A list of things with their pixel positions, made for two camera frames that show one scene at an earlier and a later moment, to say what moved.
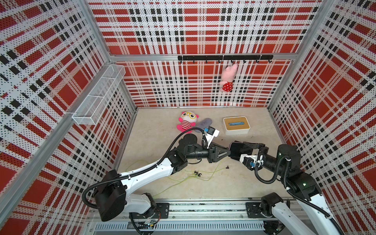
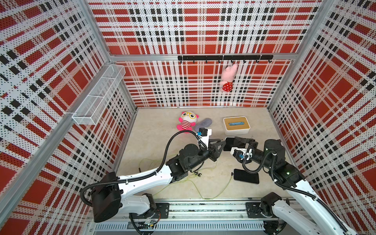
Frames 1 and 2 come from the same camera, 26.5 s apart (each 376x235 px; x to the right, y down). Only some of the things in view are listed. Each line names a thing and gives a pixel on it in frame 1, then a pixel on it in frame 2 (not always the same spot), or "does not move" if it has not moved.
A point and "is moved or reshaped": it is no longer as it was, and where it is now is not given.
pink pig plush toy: [228, 75] does not move
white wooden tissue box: [236, 125] does not move
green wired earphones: [200, 173] → [199, 187]
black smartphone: [237, 149] is moved or reshaped
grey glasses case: [204, 124] does not move
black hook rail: [225, 58] does not move
